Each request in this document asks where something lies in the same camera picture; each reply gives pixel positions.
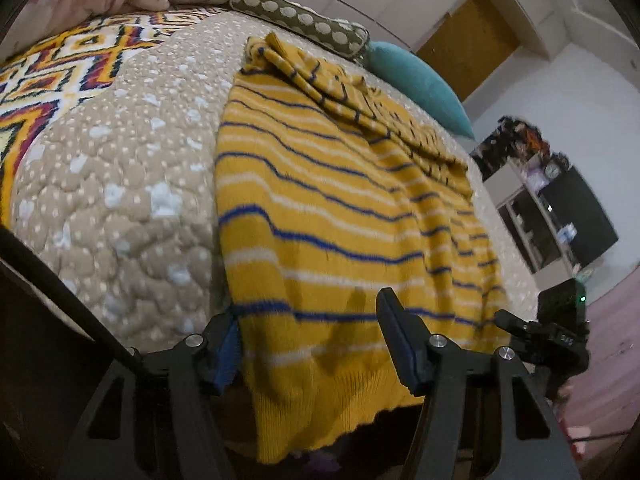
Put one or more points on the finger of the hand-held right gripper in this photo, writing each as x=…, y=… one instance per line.
x=512, y=322

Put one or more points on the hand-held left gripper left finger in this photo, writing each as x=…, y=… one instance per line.
x=227, y=352

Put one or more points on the beige dotted quilted bedspread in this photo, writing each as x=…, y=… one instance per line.
x=130, y=200

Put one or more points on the dark shelf unit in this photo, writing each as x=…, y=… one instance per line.
x=545, y=200

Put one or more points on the colourful zigzag patterned blanket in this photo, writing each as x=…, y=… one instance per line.
x=60, y=70

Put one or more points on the yellow striped knit sweater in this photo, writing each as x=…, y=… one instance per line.
x=340, y=240

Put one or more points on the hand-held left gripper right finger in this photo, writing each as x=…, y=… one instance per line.
x=400, y=340

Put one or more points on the teal cushion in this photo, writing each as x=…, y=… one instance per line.
x=425, y=85

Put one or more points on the brown wooden door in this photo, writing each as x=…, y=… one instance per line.
x=467, y=42

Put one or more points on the olive dotted bolster pillow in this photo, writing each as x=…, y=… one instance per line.
x=300, y=17

